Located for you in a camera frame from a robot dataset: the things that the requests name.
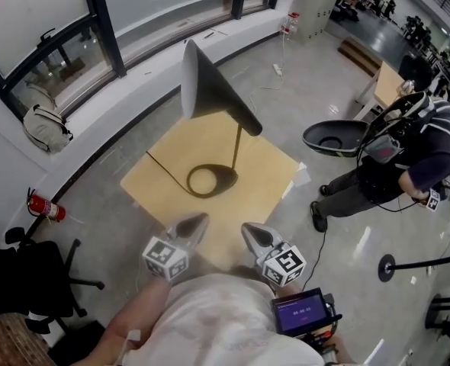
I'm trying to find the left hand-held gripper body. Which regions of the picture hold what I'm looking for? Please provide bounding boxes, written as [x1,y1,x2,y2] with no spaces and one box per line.
[142,231,191,282]

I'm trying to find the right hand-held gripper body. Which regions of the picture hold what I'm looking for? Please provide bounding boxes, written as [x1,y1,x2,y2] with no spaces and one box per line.
[256,241,307,288]

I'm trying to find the black desk lamp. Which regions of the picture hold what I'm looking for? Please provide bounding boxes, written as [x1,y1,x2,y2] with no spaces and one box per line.
[182,39,264,198]

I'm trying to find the person's right forearm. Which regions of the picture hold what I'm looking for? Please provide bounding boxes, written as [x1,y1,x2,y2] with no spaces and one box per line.
[326,333,359,366]

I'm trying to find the person's left forearm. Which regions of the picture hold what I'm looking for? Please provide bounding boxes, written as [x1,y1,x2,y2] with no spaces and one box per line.
[98,274,172,345]

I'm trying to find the wooden work table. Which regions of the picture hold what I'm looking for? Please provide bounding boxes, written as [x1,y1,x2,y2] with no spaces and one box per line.
[355,60,408,120]

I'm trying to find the black timer screen device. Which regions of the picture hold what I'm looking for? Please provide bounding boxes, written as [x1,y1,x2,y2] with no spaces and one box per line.
[270,287,343,345]

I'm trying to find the person's white t-shirt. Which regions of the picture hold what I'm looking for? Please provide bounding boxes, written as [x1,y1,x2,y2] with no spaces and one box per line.
[114,271,327,366]

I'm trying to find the black flat case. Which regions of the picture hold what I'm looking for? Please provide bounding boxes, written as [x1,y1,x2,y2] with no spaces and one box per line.
[47,318,108,360]

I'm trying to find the black oval basin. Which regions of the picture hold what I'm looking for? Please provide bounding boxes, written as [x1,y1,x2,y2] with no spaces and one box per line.
[302,117,370,159]

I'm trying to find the black office chair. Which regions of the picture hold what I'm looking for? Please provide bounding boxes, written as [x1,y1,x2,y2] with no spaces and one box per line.
[397,53,435,93]
[0,226,106,337]

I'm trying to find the red fire extinguisher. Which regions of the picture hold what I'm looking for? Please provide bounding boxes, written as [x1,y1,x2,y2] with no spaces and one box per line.
[26,187,67,223]

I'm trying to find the beige backpack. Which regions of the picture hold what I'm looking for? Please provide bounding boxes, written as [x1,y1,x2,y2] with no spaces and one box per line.
[21,104,75,155]

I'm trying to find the wooden step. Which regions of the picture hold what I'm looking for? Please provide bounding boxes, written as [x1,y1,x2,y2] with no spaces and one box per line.
[337,36,383,77]

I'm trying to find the black-framed window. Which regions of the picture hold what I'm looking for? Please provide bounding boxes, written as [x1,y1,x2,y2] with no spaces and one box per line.
[0,0,287,124]

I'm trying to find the grey locker cabinet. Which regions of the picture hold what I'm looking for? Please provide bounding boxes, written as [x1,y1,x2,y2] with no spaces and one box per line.
[291,0,349,46]

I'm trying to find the thin dark strap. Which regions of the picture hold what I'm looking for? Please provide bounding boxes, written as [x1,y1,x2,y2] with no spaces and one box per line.
[145,150,195,196]

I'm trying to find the black stanchion post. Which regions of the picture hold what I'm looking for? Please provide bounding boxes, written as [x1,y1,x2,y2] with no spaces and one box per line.
[377,252,450,284]

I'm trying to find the white power cable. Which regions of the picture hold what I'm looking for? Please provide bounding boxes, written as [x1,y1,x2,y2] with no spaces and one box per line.
[247,32,287,114]

